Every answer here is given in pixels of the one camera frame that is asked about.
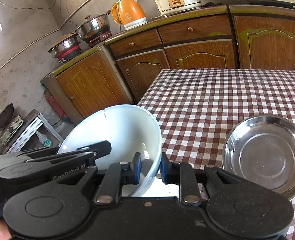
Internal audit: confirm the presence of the blue white porcelain bowl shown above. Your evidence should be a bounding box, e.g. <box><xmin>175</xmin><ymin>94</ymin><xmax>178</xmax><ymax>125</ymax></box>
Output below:
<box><xmin>58</xmin><ymin>105</ymin><xmax>162</xmax><ymax>197</ymax></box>

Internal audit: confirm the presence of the large steel plate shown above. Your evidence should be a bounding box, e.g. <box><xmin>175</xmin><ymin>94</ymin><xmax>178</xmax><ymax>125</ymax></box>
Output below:
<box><xmin>222</xmin><ymin>115</ymin><xmax>295</xmax><ymax>200</ymax></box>

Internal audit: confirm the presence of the clear plastic bottle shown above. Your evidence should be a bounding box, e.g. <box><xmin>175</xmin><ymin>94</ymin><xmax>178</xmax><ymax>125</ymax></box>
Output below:
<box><xmin>36</xmin><ymin>131</ymin><xmax>52</xmax><ymax>147</ymax></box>

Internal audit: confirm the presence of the metal shelf cart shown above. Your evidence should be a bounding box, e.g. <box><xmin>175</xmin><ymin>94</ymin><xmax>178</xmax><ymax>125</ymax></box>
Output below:
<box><xmin>0</xmin><ymin>109</ymin><xmax>64</xmax><ymax>155</ymax></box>

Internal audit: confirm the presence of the small gas stove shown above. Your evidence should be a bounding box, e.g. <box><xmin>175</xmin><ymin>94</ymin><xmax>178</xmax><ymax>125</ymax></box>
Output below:
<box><xmin>0</xmin><ymin>114</ymin><xmax>24</xmax><ymax>146</ymax></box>

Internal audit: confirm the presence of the black wok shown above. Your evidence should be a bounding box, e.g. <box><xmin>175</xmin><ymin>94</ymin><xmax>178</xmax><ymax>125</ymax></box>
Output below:
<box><xmin>0</xmin><ymin>103</ymin><xmax>14</xmax><ymax>129</ymax></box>

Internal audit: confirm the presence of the red white checkered tablecloth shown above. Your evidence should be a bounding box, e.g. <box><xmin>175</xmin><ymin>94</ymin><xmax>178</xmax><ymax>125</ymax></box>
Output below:
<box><xmin>138</xmin><ymin>69</ymin><xmax>295</xmax><ymax>239</ymax></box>

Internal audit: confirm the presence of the steel pot on cooker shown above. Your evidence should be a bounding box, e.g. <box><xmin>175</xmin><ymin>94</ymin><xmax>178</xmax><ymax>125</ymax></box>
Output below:
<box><xmin>75</xmin><ymin>10</ymin><xmax>112</xmax><ymax>48</ymax></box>

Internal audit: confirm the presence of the orange electric kettle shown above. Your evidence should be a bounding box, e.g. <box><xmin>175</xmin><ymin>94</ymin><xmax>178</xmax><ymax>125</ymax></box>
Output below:
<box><xmin>111</xmin><ymin>0</ymin><xmax>148</xmax><ymax>30</ymax></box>

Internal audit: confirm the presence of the brown wooden kitchen cabinet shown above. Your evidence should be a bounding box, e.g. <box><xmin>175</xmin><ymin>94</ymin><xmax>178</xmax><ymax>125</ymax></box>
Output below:
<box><xmin>41</xmin><ymin>5</ymin><xmax>295</xmax><ymax>124</ymax></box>

